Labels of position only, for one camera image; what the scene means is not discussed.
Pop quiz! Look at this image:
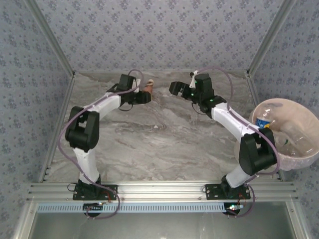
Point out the brown label plastic bottle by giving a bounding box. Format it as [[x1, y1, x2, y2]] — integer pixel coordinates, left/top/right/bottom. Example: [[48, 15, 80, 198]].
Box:
[[142, 79, 155, 95]]

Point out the clear bottle blue label white cap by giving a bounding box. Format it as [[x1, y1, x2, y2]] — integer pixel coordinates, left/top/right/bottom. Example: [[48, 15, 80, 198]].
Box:
[[255, 104, 279, 130]]

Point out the pink bin with plastic liner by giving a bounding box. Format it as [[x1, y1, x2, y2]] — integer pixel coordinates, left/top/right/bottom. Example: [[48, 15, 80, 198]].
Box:
[[234, 98, 319, 171]]

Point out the small black circuit board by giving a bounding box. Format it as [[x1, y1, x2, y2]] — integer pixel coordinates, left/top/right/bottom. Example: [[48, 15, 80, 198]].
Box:
[[83, 203, 103, 214], [223, 203, 244, 216]]

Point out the grey metal sheet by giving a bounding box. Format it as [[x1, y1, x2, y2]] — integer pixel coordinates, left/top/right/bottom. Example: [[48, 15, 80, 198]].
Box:
[[27, 211, 300, 239]]

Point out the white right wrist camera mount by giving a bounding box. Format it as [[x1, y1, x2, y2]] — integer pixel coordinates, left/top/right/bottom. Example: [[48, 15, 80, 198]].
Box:
[[189, 70, 200, 88]]

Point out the aluminium frame post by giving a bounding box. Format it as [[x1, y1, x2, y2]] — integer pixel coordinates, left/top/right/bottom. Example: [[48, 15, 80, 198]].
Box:
[[24, 0, 76, 77], [246, 0, 299, 77]]

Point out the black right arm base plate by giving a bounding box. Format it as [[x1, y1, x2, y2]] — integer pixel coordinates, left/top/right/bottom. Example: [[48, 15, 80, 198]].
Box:
[[204, 184, 251, 200]]

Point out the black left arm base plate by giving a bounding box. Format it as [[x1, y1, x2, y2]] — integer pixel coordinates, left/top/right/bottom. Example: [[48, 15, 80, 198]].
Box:
[[72, 184, 118, 201]]

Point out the wide aluminium frame beam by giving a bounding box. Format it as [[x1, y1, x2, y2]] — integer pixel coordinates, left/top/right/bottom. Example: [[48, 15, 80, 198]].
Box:
[[26, 181, 299, 203]]

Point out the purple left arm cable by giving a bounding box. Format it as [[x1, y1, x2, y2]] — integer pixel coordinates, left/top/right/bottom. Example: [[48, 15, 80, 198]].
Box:
[[57, 69, 121, 220]]

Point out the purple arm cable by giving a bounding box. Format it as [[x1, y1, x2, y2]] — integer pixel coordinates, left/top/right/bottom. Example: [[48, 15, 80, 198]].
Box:
[[196, 66, 280, 219], [57, 69, 121, 220]]

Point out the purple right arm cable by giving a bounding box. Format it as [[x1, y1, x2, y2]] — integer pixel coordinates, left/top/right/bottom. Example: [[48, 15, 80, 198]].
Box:
[[196, 66, 280, 219]]

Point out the pale blue slotted cable tray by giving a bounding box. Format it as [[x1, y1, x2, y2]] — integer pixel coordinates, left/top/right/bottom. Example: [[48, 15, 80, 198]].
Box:
[[36, 202, 226, 214]]

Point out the aluminium frame leg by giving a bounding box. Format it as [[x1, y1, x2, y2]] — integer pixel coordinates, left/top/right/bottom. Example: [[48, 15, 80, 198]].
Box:
[[11, 201, 38, 239], [285, 201, 309, 239]]

